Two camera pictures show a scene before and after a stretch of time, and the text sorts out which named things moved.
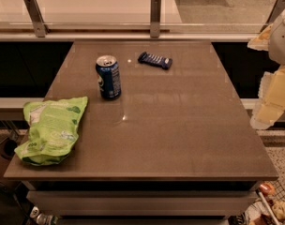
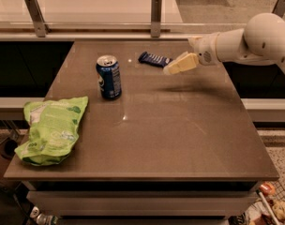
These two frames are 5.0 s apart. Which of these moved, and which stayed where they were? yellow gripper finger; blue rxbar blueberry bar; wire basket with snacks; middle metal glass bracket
Moved: yellow gripper finger
Stayed: wire basket with snacks; middle metal glass bracket; blue rxbar blueberry bar
